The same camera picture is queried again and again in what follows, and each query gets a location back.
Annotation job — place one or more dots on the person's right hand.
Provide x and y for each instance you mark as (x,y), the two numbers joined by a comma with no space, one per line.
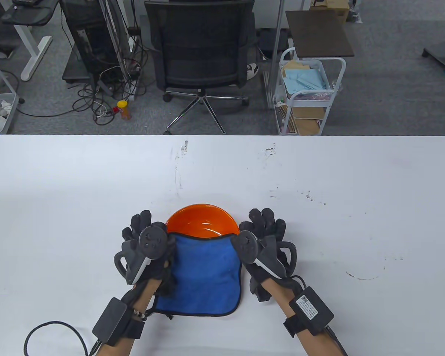
(267,222)

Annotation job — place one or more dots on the metal pole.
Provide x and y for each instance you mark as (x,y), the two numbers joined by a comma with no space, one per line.
(277,44)

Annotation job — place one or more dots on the light blue papers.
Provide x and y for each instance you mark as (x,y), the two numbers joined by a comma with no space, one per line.
(304,79)

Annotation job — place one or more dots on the black computer tower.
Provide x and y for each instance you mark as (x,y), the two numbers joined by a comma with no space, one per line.
(92,37)

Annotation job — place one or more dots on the black mesh office chair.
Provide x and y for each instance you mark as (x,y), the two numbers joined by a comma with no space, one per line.
(204,40)

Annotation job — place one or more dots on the white shoe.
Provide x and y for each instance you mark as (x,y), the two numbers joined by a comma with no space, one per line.
(252,70)

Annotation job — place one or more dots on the black grey hand controller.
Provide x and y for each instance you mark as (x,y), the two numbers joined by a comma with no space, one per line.
(152,243)
(246,246)

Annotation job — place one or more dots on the black grey right hand controller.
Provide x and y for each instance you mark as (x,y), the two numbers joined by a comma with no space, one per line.
(246,246)

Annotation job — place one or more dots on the dark brown side table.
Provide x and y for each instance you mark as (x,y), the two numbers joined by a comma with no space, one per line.
(319,33)

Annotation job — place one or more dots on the orange bottle yellow cap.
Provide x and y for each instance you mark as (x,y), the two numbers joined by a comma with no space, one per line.
(124,110)

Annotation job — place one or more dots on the orange bowl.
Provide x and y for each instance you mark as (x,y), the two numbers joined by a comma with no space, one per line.
(200,220)

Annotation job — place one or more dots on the black labelled right wrist box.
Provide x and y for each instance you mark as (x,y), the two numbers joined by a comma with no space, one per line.
(311,306)

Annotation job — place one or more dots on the person's left forearm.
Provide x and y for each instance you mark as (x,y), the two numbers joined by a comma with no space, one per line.
(144,296)

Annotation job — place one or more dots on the black grey left hand controller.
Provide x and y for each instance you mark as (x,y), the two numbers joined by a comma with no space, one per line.
(152,243)

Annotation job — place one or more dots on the white desk leg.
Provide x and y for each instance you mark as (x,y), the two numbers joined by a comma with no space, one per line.
(35,55)

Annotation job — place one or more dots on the person's left hand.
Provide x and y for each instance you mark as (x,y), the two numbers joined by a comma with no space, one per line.
(142,220)

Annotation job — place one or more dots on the blue hand towel black trim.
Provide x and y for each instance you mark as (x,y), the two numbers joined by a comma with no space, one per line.
(204,274)

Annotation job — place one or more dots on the black stand base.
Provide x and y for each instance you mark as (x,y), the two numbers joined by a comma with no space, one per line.
(443,55)

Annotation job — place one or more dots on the cardboard box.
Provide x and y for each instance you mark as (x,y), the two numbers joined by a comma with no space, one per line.
(333,9)

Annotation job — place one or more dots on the person's right forearm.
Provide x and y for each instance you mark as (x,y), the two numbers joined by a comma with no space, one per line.
(282,300)

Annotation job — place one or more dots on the black left wrist box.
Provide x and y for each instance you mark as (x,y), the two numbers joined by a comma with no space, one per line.
(113,320)

